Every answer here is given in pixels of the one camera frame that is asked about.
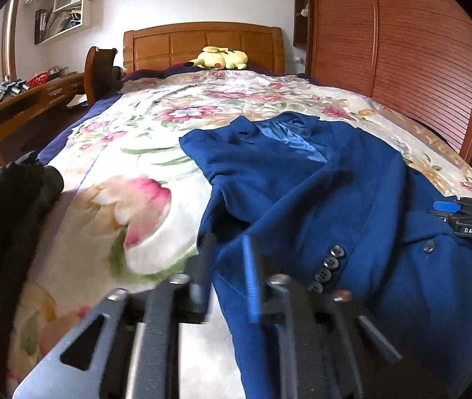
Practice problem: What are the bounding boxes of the navy blue suit jacket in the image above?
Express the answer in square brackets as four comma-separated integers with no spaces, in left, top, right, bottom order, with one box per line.
[180,113,472,398]

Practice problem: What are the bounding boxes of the floral quilt bedspread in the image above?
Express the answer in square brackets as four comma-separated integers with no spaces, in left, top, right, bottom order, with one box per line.
[7,69,472,392]

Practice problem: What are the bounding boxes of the black folded garment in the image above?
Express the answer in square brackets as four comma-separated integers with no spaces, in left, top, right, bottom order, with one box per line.
[0,150,66,341]

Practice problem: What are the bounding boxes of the louvered wooden wardrobe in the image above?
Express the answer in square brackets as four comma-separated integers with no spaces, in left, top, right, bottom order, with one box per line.
[293,0,472,164]

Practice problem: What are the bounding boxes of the wooden desk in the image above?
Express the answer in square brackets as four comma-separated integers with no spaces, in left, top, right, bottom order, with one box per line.
[0,73,84,167]

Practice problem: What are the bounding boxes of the wooden chair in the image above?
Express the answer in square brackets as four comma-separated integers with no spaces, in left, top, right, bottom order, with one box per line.
[68,46,122,107]

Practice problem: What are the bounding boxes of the red basket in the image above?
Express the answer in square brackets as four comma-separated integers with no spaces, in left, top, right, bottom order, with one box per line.
[25,71,50,88]

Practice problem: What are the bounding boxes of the black binoculars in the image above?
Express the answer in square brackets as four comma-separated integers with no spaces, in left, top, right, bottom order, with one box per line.
[0,78,31,102]

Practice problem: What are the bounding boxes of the yellow plush toy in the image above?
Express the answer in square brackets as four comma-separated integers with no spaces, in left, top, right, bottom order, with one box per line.
[186,46,248,70]

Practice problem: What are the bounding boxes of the wooden bed headboard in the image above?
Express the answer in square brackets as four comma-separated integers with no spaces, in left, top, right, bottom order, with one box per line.
[123,22,285,74]

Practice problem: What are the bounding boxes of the white wall shelf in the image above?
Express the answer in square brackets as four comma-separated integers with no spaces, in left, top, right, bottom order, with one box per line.
[26,0,92,45]

